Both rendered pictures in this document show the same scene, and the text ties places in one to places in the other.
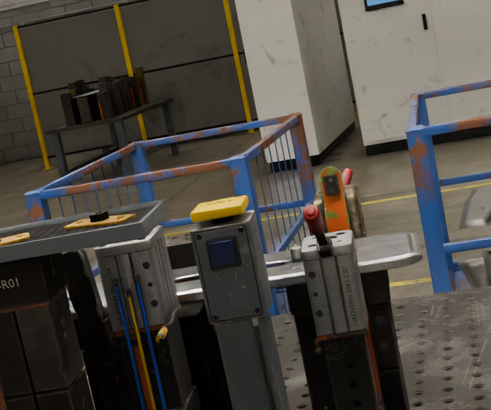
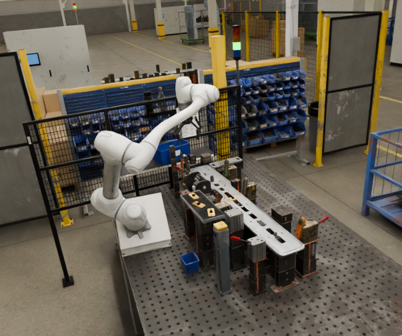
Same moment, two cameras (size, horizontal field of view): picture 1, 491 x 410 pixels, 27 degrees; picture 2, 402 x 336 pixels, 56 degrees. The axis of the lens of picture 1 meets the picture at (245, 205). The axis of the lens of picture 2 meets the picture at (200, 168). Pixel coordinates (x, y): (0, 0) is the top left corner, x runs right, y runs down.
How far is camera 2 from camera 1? 1.77 m
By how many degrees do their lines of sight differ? 58
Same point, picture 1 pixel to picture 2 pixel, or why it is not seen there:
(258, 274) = (219, 241)
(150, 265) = (229, 221)
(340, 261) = (251, 247)
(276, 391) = (219, 261)
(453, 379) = (323, 283)
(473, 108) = not seen: outside the picture
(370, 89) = not seen: outside the picture
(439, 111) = not seen: outside the picture
